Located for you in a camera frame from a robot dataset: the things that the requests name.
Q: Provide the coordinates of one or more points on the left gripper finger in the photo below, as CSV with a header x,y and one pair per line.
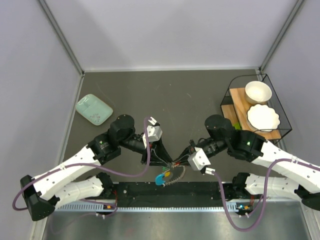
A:
x,y
162,152
158,162

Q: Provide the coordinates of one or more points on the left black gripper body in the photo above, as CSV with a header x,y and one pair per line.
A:
x,y
152,145

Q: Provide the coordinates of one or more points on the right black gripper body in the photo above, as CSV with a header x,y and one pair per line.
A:
x,y
199,145

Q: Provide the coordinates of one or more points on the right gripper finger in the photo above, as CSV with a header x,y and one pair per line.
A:
x,y
186,153
183,163

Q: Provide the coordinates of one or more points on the metal keyring with blue handle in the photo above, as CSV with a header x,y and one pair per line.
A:
x,y
176,174

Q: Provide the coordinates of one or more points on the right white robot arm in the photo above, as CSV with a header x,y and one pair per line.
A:
x,y
300,179

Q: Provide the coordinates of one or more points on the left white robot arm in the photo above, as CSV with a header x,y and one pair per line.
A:
x,y
84,175

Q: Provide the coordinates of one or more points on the green plate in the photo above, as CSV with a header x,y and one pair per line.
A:
x,y
237,126

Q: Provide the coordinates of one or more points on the lower wooden shelf board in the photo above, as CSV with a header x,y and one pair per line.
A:
x,y
228,111

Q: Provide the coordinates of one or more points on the wooden shelf board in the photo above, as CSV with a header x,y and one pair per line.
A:
x,y
241,106
228,111

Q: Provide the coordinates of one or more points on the upper wooden shelf board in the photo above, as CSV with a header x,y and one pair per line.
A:
x,y
241,106

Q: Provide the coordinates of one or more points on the white scalloped plate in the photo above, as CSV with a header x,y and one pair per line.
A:
x,y
262,118

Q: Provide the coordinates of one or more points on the cream ceramic bowl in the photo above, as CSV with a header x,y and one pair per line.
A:
x,y
257,92

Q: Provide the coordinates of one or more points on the mint green rectangular tray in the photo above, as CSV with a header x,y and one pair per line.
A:
x,y
93,109

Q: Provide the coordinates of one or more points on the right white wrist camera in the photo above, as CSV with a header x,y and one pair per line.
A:
x,y
199,161

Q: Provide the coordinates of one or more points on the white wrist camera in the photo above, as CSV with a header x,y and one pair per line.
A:
x,y
199,161
152,131

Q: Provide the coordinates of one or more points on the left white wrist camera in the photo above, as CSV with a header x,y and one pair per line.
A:
x,y
152,131

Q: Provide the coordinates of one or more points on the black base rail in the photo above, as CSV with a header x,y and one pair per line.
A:
x,y
179,195

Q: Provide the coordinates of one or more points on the black wire rack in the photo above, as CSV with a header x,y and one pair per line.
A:
x,y
252,104

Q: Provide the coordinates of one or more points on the white slotted cable duct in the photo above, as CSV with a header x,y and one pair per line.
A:
x,y
80,206

